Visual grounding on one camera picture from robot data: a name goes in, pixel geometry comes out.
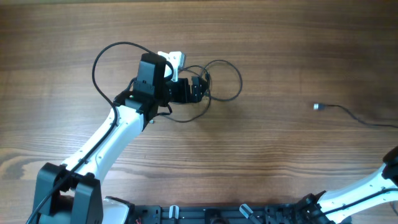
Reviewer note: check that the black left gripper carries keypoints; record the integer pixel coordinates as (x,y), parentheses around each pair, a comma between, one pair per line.
(189,90)

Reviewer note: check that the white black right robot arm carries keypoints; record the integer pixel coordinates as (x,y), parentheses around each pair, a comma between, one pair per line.
(337,205)

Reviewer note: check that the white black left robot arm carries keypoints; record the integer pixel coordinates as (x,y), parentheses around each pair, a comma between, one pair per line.
(71,192)

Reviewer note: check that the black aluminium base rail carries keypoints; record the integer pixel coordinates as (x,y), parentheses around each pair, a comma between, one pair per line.
(214,214)

